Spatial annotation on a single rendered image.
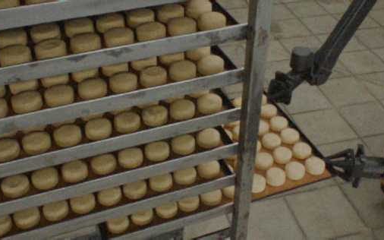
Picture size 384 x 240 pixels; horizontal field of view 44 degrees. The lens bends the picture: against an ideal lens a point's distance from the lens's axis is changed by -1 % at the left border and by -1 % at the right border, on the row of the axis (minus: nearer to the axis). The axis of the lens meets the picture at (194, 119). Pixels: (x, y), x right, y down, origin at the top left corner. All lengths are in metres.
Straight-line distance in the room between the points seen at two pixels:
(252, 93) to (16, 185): 0.47
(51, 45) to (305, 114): 2.27
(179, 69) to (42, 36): 0.25
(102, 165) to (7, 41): 0.30
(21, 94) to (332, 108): 2.38
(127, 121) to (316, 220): 1.54
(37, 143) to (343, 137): 2.15
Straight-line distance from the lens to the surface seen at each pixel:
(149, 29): 0.84
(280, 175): 1.21
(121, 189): 1.07
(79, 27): 0.86
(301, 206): 2.37
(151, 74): 0.88
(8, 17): 0.73
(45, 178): 0.96
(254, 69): 0.87
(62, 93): 0.86
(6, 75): 0.78
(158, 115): 0.93
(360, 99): 3.17
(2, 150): 0.91
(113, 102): 0.83
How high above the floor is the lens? 1.71
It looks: 37 degrees down
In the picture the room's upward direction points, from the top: straight up
